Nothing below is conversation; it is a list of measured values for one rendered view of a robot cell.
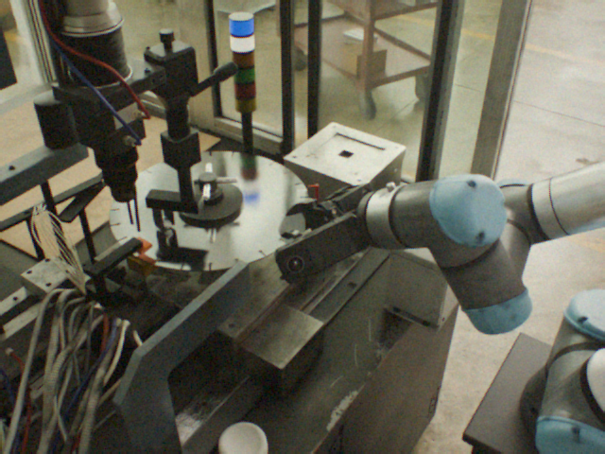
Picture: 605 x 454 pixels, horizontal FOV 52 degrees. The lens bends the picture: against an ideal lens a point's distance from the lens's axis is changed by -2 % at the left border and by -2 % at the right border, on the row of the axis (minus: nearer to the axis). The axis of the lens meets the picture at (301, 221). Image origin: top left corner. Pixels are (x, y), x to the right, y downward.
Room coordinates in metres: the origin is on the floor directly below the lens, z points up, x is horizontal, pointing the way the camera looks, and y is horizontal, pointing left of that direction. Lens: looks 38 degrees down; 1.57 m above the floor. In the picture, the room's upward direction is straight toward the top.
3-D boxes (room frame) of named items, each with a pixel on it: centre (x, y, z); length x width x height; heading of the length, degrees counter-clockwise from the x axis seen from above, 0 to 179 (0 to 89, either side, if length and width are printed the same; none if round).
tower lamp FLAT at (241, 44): (1.15, 0.11, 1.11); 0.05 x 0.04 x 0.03; 55
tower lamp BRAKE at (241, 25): (1.15, 0.11, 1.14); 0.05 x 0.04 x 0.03; 55
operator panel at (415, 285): (0.89, -0.27, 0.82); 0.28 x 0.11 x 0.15; 145
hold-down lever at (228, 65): (0.79, 0.13, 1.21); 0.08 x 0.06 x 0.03; 145
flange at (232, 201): (0.85, 0.15, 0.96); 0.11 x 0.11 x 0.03
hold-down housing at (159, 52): (0.78, 0.17, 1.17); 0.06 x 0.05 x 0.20; 136
